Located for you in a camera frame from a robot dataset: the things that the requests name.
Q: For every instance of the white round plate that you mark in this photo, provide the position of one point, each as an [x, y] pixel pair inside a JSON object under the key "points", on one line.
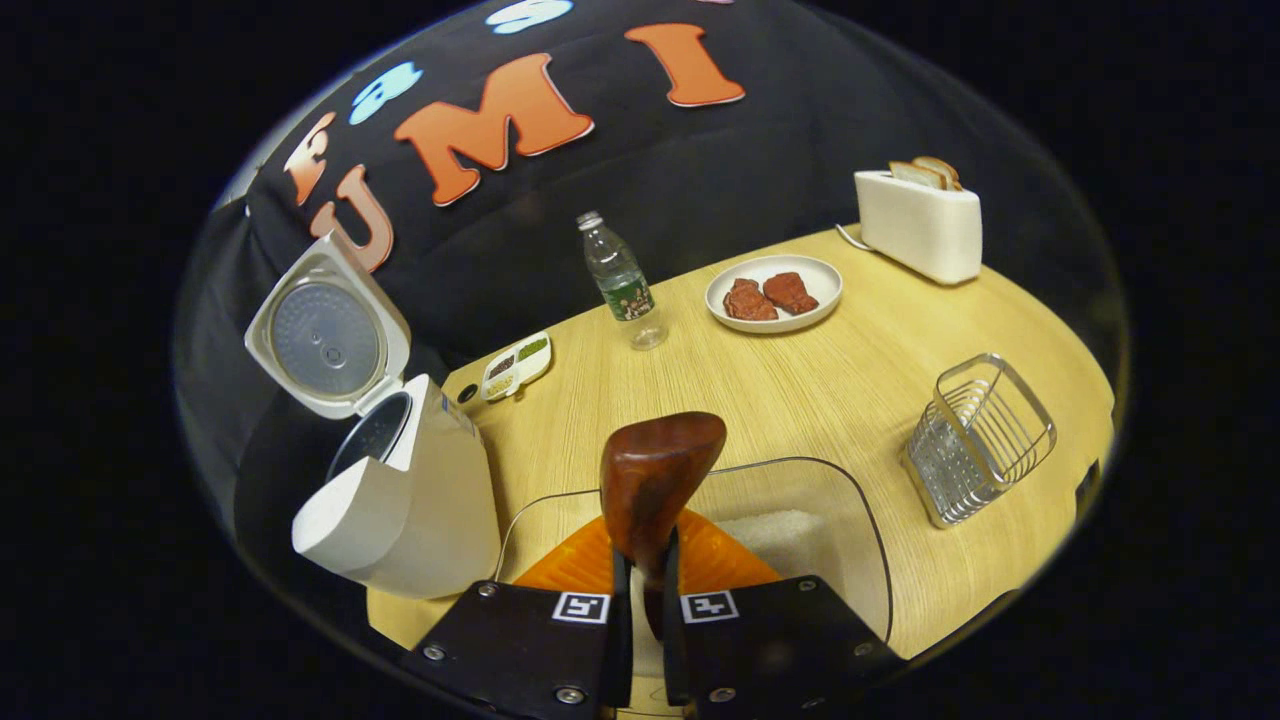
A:
{"points": [[820, 285]]}

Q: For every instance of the white rice pile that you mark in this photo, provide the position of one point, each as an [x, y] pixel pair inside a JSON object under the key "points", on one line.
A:
{"points": [[780, 535]]}

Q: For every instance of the white toaster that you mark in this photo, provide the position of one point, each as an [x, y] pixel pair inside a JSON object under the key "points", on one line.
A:
{"points": [[920, 235]]}

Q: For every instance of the white rice cooker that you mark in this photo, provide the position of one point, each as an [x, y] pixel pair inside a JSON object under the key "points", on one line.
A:
{"points": [[430, 520]]}

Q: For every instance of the wooden spoon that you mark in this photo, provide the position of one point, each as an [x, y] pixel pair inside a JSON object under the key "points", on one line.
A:
{"points": [[655, 470]]}

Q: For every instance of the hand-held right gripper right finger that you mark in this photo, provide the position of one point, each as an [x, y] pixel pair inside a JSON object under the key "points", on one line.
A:
{"points": [[672, 660]]}

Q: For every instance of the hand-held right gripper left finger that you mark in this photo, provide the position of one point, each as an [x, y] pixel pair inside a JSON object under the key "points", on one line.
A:
{"points": [[620, 620]]}

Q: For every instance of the clear plastic rice container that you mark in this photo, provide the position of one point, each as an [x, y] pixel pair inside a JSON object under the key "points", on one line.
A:
{"points": [[850, 540]]}

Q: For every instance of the white divided bean dish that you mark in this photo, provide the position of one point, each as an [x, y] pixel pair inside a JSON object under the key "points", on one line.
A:
{"points": [[515, 368]]}

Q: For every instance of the red meat piece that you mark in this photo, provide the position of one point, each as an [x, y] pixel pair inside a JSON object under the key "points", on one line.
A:
{"points": [[748, 300], [790, 293]]}

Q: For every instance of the toast bread slice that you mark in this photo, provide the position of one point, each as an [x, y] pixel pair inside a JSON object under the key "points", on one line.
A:
{"points": [[915, 174], [948, 172]]}

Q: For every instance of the clear plastic water bottle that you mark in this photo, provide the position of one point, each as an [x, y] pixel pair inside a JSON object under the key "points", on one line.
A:
{"points": [[620, 285]]}

